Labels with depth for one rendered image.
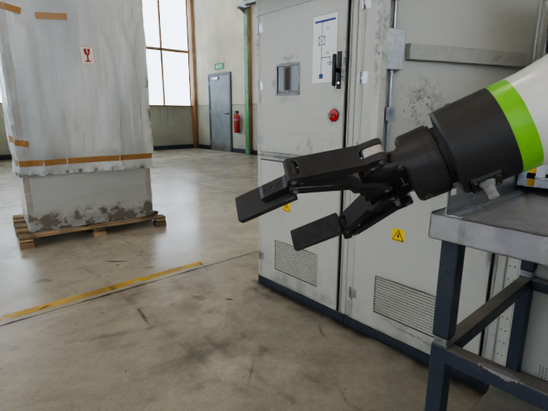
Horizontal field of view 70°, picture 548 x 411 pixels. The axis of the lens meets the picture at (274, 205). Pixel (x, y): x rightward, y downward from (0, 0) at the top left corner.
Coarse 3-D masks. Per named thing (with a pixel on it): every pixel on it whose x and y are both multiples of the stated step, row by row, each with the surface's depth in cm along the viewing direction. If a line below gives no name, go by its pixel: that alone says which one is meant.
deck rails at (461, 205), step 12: (504, 180) 103; (516, 180) 110; (456, 192) 86; (480, 192) 94; (504, 192) 105; (516, 192) 107; (456, 204) 86; (468, 204) 91; (480, 204) 93; (492, 204) 93; (456, 216) 82
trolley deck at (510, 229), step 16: (528, 192) 109; (544, 192) 109; (496, 208) 91; (512, 208) 91; (528, 208) 91; (544, 208) 91; (432, 224) 87; (448, 224) 84; (464, 224) 81; (480, 224) 79; (496, 224) 78; (512, 224) 78; (528, 224) 78; (544, 224) 78; (448, 240) 84; (464, 240) 82; (480, 240) 79; (496, 240) 77; (512, 240) 75; (528, 240) 73; (544, 240) 71; (512, 256) 75; (528, 256) 73; (544, 256) 71
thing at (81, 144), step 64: (0, 0) 283; (64, 0) 306; (128, 0) 333; (0, 64) 298; (64, 64) 314; (128, 64) 341; (64, 128) 322; (128, 128) 351; (64, 192) 334; (128, 192) 365
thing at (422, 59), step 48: (384, 0) 97; (432, 0) 106; (480, 0) 112; (528, 0) 120; (384, 48) 100; (432, 48) 107; (480, 48) 116; (528, 48) 124; (384, 96) 103; (432, 96) 112; (384, 144) 109
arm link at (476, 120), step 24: (480, 96) 37; (432, 120) 40; (456, 120) 37; (480, 120) 36; (504, 120) 35; (456, 144) 37; (480, 144) 36; (504, 144) 35; (456, 168) 37; (480, 168) 37; (504, 168) 37
